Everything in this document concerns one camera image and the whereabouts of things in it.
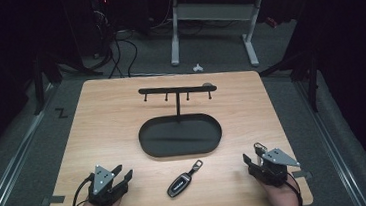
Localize black metal stand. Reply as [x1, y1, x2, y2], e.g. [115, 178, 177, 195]
[27, 47, 67, 117]
[256, 45, 324, 118]

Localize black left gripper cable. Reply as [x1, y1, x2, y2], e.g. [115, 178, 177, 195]
[68, 175, 98, 206]

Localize black car key fob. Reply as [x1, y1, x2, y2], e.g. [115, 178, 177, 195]
[164, 158, 207, 199]

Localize dark computer tower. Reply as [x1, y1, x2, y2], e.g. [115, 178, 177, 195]
[89, 0, 119, 60]

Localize small red object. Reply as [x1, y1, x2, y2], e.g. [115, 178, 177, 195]
[265, 15, 280, 29]

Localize person's right hand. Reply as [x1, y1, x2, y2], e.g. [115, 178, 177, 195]
[260, 175, 303, 206]

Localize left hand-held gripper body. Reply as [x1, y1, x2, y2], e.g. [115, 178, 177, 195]
[85, 161, 131, 206]

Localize black floor cables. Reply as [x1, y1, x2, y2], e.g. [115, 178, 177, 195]
[103, 28, 142, 80]

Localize black key rack with tray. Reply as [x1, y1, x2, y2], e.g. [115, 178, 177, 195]
[134, 81, 225, 161]

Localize black tape strip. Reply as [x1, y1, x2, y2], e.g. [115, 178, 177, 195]
[41, 194, 66, 206]
[291, 169, 313, 180]

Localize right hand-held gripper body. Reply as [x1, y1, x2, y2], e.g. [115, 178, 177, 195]
[246, 145, 304, 190]

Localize desk with white legs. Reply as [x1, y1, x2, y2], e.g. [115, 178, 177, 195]
[164, 0, 313, 75]

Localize metal floor rail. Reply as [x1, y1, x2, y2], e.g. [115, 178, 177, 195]
[292, 73, 366, 206]
[0, 82, 68, 206]

